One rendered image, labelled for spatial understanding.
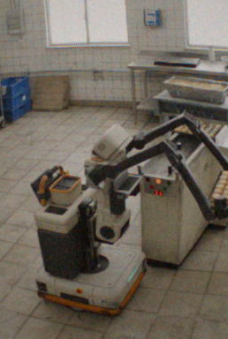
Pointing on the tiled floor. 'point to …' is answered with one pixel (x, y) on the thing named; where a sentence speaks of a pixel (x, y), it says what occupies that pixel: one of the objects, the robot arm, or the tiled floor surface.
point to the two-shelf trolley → (1, 102)
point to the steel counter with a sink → (174, 71)
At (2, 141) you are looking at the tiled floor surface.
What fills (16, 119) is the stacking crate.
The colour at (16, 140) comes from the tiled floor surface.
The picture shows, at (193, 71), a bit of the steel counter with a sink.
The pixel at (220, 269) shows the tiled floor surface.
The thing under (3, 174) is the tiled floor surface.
